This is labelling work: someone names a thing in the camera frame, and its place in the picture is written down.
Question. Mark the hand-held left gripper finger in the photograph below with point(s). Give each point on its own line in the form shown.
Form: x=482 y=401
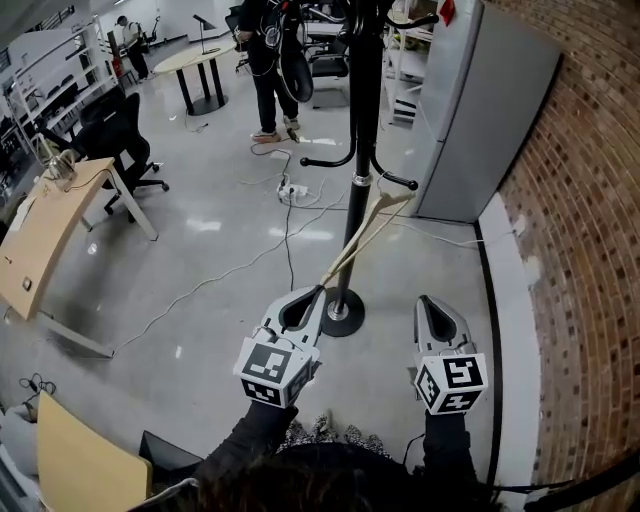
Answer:
x=312 y=320
x=280 y=305

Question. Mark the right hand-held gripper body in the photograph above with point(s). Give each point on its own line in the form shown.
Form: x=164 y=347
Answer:
x=452 y=382

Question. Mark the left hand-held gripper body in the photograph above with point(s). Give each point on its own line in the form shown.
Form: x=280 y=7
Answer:
x=272 y=370

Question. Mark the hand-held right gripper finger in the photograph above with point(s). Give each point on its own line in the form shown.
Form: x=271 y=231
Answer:
x=421 y=325
x=457 y=325

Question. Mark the wooden hanger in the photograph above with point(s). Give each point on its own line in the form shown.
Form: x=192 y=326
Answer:
x=367 y=227

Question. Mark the black coat rack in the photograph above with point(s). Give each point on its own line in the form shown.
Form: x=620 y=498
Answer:
x=355 y=200

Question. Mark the person's left forearm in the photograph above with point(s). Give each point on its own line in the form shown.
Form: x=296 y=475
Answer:
x=252 y=435

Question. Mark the person's right forearm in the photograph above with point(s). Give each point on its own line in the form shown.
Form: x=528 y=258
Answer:
x=447 y=445

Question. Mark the person's patterned clothing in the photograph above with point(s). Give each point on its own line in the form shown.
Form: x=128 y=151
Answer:
x=345 y=435

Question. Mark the white power strip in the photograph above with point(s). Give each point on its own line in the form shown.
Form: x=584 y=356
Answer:
x=295 y=191

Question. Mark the black box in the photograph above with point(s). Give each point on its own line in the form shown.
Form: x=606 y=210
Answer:
x=167 y=452

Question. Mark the light wooden board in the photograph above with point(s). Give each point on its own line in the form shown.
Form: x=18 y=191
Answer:
x=85 y=465

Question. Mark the grey refrigerator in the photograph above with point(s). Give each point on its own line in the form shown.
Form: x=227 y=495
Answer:
x=477 y=115

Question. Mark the black office chair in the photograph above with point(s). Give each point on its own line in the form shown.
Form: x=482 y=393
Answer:
x=117 y=135

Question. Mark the black visitor chair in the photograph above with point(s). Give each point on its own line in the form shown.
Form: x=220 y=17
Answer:
x=330 y=65

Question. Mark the wooden desk with white legs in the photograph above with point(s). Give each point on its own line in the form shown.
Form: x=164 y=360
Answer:
x=45 y=235

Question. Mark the metal iron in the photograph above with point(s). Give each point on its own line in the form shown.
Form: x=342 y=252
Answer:
x=60 y=165

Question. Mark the round table with black legs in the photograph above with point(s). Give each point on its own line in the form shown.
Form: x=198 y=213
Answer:
x=187 y=57

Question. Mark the black desk lamp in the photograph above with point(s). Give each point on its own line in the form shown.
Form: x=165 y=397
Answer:
x=202 y=32

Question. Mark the red paper tag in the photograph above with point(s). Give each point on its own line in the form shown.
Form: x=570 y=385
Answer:
x=447 y=10

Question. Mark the white shelving unit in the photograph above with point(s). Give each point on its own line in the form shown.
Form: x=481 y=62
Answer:
x=60 y=75

